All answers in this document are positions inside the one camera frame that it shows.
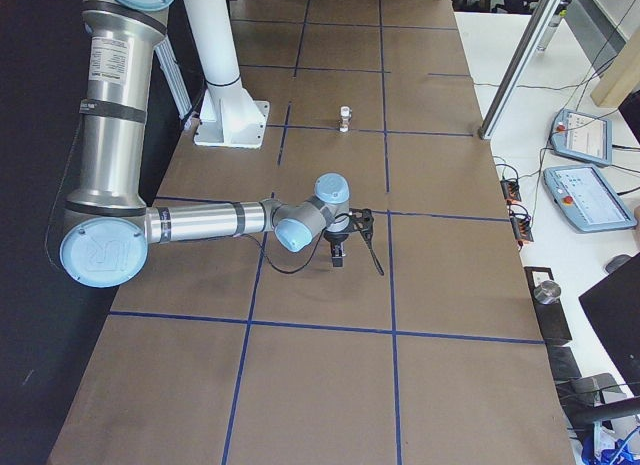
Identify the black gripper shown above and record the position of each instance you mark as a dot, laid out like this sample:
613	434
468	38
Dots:
336	237

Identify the white brass PPR valve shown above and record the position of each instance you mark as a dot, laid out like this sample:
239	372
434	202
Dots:
345	118

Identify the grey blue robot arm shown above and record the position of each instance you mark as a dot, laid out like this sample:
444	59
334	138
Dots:
108	227

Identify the black metal weight block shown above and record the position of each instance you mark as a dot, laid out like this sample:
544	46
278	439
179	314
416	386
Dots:
545	294

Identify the near teach pendant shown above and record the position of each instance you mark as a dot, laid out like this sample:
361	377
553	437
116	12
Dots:
586	199

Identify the teach pendant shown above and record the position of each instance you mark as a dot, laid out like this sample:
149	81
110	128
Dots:
586	199
583	137

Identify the far teach pendant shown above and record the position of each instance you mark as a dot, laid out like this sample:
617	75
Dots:
583	137

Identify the black office chair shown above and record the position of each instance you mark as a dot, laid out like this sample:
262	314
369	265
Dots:
609	386

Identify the black computer mouse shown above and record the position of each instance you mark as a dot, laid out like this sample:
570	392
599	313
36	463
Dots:
616	262

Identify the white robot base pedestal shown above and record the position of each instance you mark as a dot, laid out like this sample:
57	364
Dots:
229	116

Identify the black cable plugs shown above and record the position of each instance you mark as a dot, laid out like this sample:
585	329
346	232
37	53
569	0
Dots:
520	218

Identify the aluminium frame post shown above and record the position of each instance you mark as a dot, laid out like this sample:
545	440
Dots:
540	29

